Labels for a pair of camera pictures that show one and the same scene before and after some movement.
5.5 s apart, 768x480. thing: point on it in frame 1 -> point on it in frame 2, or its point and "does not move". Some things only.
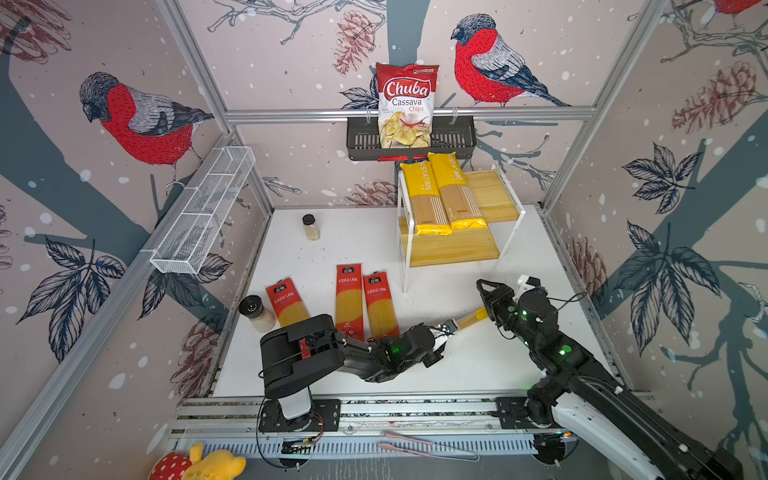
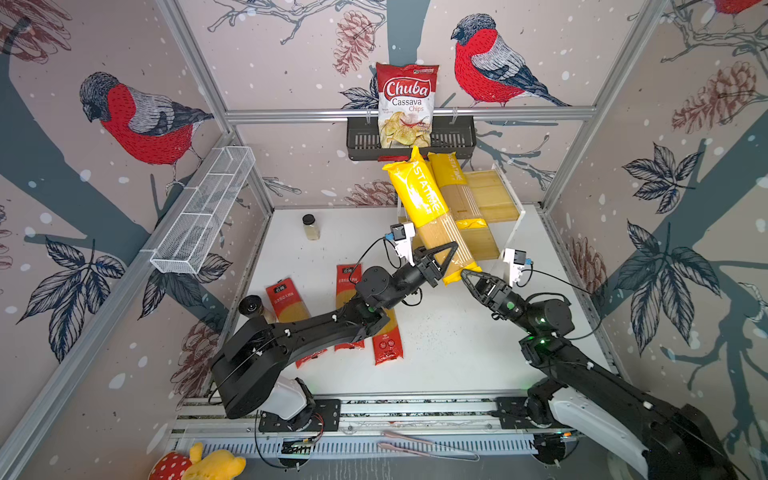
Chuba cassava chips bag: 406,99 does not move
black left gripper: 439,354 -> 426,270
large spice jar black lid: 252,307 does not move
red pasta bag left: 286,303 does not move
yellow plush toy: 214,465 does not move
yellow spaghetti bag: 479,314 -> 431,216
